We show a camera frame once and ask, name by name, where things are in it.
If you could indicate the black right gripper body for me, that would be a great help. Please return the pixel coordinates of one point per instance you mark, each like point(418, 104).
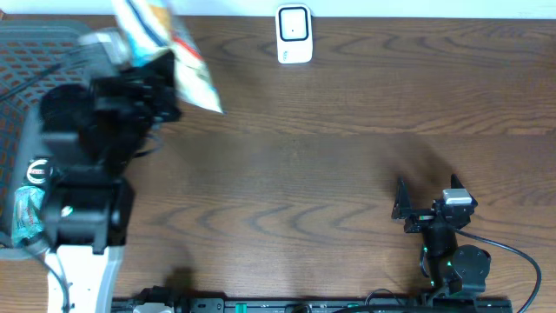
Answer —
point(420, 218)

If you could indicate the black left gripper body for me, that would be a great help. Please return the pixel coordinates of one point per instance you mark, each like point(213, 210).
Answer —
point(131, 127)

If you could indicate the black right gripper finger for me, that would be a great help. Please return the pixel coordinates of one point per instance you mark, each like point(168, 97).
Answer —
point(402, 208)
point(455, 182)

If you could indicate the white blue snack bag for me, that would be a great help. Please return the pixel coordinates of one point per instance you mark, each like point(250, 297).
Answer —
point(152, 28)

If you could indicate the teal snack packet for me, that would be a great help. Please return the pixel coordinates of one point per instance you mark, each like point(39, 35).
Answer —
point(26, 221)

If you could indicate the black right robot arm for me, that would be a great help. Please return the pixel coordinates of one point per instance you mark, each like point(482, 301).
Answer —
point(455, 271)

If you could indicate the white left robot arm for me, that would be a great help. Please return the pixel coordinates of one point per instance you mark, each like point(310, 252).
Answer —
point(87, 203)

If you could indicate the white barcode scanner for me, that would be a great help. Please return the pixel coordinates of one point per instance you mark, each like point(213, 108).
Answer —
point(294, 35)

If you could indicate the grey plastic mesh basket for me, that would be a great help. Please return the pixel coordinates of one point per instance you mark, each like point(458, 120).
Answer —
point(27, 48)

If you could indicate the round green label package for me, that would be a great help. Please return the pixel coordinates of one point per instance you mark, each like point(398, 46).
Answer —
point(38, 171)

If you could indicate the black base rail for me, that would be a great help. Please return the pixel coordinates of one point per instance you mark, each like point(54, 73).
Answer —
point(385, 304)

